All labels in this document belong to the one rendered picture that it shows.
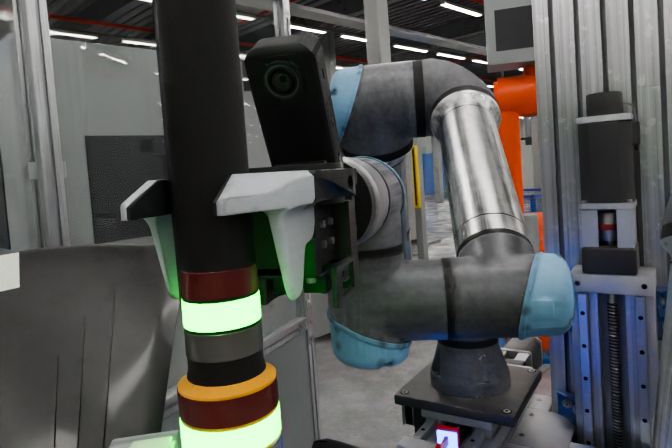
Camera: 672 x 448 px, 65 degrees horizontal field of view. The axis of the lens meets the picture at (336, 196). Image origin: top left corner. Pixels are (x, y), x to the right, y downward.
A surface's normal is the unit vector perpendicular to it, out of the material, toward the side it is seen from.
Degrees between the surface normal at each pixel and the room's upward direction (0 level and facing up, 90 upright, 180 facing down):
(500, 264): 35
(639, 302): 90
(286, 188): 90
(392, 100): 95
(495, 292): 70
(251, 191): 42
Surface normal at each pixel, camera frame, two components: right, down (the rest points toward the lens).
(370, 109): -0.12, 0.32
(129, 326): 0.16, -0.79
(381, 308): -0.15, -0.03
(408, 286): -0.16, -0.45
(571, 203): -0.54, 0.08
